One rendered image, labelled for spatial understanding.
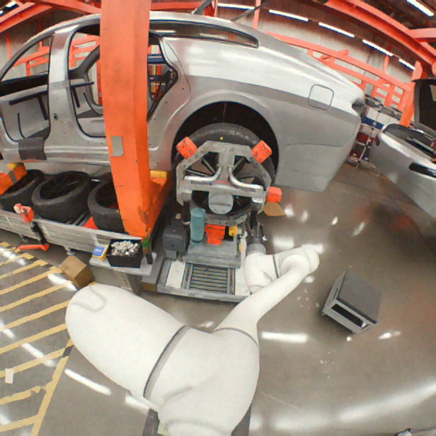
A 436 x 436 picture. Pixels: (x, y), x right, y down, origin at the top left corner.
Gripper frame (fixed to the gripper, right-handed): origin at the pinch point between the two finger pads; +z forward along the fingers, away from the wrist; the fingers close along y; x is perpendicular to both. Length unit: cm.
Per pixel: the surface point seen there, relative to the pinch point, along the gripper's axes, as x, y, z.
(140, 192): 5, -60, 5
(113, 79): 61, -69, 5
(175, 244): -50, -46, 20
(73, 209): -47, -152, 39
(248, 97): 53, -8, 57
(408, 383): -83, 165, -93
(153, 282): -70, -59, -3
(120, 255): -26, -70, -16
